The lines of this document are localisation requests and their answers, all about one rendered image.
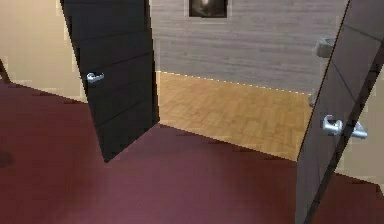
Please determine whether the dark brown furniture leg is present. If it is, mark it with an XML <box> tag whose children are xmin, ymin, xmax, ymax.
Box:
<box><xmin>0</xmin><ymin>58</ymin><xmax>12</xmax><ymax>84</ymax></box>

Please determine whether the black room door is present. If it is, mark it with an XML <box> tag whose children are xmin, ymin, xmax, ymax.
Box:
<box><xmin>59</xmin><ymin>0</ymin><xmax>161</xmax><ymax>164</ymax></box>

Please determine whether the dark grey room door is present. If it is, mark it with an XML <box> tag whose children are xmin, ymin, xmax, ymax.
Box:
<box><xmin>294</xmin><ymin>0</ymin><xmax>384</xmax><ymax>224</ymax></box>

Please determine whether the silver door lever handle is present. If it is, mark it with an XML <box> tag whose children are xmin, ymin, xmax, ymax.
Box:
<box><xmin>86</xmin><ymin>71</ymin><xmax>105</xmax><ymax>84</ymax></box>
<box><xmin>321</xmin><ymin>114</ymin><xmax>369</xmax><ymax>140</ymax></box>

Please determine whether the dark framed wall picture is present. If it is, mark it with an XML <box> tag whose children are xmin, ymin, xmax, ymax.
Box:
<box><xmin>184</xmin><ymin>0</ymin><xmax>233</xmax><ymax>19</ymax></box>

